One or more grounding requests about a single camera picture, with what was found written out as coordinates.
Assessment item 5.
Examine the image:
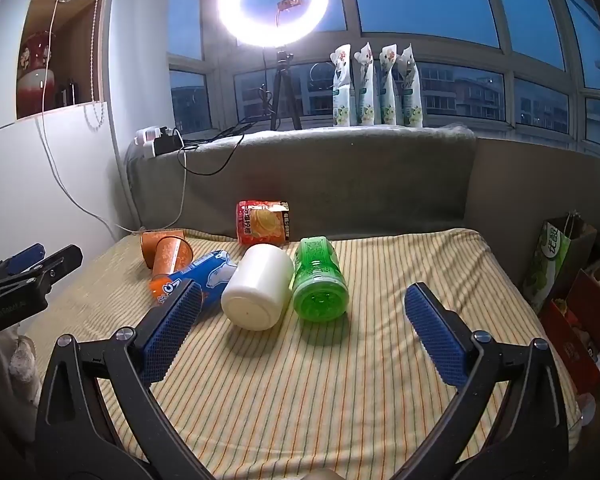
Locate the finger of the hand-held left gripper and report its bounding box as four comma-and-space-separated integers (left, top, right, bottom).
0, 244, 84, 295
0, 243, 47, 281

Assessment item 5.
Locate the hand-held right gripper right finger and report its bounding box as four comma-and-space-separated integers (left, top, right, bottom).
404, 282, 571, 480

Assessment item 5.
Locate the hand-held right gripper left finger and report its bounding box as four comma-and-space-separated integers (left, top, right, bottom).
34, 280, 217, 480

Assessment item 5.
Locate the white cup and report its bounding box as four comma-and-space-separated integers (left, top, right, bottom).
220, 243, 295, 332

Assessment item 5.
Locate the orange paper cup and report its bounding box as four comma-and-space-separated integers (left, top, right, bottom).
140, 229, 196, 272

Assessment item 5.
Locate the beige fuzzy cloth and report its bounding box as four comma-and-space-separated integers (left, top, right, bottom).
6, 334, 44, 407

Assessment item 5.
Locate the green plastic bottle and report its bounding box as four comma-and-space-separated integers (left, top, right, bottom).
291, 236, 350, 322

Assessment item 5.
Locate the green paper bag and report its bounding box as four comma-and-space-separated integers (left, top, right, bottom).
522, 211, 599, 317

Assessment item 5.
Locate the red cardboard box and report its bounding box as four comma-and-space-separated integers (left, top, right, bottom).
539, 299, 600, 395

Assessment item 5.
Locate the red snack canister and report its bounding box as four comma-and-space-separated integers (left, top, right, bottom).
235, 200, 291, 247

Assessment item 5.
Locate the striped yellow bed sheet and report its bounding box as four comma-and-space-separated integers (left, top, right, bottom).
22, 227, 584, 480

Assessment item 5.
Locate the white power strip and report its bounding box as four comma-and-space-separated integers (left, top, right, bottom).
134, 127, 169, 148

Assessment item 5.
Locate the brown cardboard box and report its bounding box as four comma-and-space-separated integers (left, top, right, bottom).
564, 254, 600, 372

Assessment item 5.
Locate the black power adapter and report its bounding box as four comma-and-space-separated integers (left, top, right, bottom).
152, 129, 187, 157

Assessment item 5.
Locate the grey padded bench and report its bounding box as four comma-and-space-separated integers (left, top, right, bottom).
126, 124, 479, 242

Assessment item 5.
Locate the red and white vase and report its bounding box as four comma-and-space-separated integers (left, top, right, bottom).
17, 30, 57, 119

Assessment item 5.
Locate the white green refill pouch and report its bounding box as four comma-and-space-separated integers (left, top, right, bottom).
355, 42, 379, 128
332, 44, 356, 128
378, 43, 400, 127
399, 43, 425, 129

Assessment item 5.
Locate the black tripod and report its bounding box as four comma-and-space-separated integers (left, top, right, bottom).
269, 47, 304, 132

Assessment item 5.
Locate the white cable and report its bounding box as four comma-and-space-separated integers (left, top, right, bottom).
32, 0, 132, 235

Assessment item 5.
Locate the white bead cord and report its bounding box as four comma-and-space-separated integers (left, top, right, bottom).
84, 0, 107, 129

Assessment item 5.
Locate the black cable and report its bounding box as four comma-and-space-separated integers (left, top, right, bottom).
177, 85, 277, 177

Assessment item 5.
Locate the wooden wall shelf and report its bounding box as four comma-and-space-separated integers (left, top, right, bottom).
15, 0, 117, 122

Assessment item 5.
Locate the ring light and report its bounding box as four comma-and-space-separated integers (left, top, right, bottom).
217, 0, 327, 49

